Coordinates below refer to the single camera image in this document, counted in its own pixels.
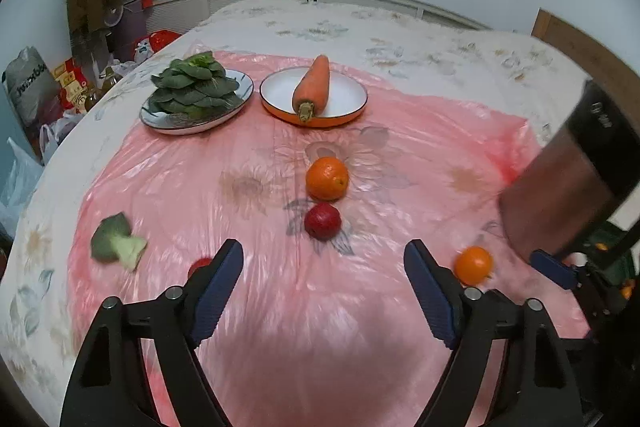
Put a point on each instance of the orange near appliance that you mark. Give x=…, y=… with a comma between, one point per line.
x=473, y=265

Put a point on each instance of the pink plastic sheet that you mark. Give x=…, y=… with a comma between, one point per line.
x=323, y=328

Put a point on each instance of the orange near plates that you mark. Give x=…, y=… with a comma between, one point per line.
x=327, y=179

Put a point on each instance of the carrot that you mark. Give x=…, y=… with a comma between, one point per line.
x=312, y=93

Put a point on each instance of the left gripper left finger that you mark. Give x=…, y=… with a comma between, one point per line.
x=109, y=385

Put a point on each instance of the small red apple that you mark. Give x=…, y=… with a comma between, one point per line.
x=323, y=221

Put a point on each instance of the wooden headboard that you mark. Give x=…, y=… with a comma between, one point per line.
x=611, y=73

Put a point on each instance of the white radiator cover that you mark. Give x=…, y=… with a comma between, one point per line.
x=183, y=15

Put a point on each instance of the small red fruit left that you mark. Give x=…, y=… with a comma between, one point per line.
x=198, y=264

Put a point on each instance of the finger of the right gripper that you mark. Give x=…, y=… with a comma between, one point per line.
x=554, y=269

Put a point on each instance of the red object beside bed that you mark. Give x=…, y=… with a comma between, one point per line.
x=152, y=43

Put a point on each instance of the black copper cylindrical appliance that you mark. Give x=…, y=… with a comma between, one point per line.
x=580, y=178

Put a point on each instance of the floral bed quilt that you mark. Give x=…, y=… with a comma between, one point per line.
x=509, y=73

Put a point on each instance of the green leafy vegetables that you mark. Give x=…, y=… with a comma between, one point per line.
x=196, y=87

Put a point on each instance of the grey printed bag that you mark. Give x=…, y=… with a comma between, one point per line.
x=30, y=85

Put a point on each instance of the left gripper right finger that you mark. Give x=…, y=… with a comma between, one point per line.
x=536, y=385

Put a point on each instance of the broccoli piece upper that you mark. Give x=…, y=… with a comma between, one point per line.
x=113, y=241

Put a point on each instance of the grey patterned plate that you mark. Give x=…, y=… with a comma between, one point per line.
x=177, y=125

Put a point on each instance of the orange rimmed white plate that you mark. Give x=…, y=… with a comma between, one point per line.
x=347, y=99

